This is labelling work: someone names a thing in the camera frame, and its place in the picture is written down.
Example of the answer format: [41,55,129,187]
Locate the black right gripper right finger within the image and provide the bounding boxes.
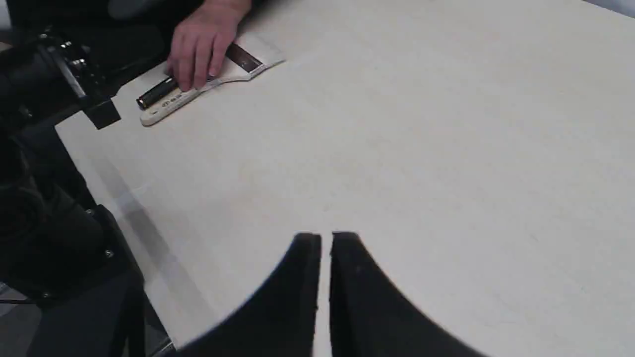
[329,232,480,357]

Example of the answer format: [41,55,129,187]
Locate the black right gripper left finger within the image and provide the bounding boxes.
[178,233,322,357]

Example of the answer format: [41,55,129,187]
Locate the black gold precision screwdriver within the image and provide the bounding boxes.
[136,77,179,111]

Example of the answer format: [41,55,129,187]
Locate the wide wooden paint brush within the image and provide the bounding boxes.
[139,33,287,127]

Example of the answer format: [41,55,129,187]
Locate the person's open hand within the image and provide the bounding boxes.
[166,0,253,91]

